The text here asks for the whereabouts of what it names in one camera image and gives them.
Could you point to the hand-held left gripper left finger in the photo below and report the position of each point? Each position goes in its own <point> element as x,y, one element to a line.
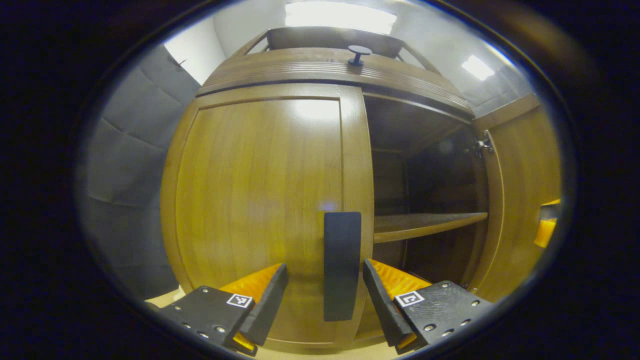
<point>270,305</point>

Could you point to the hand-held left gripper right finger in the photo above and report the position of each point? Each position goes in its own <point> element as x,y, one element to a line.
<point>382,305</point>

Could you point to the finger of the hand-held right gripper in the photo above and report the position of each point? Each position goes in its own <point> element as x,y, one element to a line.
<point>550,211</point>
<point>545,232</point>

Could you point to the wooden cabinet door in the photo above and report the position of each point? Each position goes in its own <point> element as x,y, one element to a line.
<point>250,200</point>
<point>520,200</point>

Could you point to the wooden double-door shoe cabinet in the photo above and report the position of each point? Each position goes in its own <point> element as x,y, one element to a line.
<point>430,175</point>

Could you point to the metal door hinge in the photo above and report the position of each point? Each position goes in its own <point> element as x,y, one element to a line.
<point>482,146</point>

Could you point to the wooden cabinet drawer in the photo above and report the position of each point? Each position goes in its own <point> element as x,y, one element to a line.
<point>300,62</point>

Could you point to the wooden inner shelf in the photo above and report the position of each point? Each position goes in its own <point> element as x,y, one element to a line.
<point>420,225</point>

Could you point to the small ceiling light panel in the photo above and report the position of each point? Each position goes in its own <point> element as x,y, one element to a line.
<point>477,67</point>

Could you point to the black round drawer knob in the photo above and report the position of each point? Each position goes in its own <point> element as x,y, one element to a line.
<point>359,52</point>

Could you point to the large ceiling light panel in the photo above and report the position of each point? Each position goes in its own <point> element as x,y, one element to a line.
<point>340,16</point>

